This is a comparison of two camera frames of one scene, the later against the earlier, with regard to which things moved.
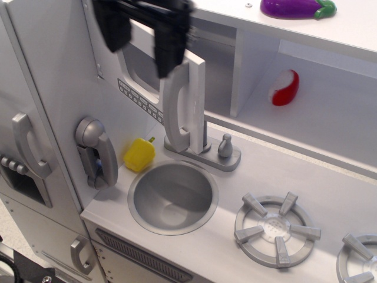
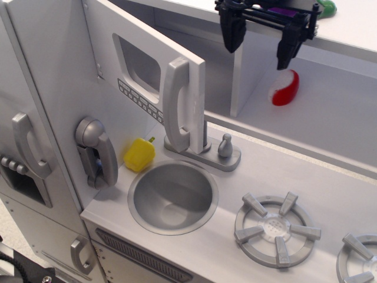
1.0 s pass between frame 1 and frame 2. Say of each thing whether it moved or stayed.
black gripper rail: moved
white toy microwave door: stayed
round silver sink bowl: stayed
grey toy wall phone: stayed
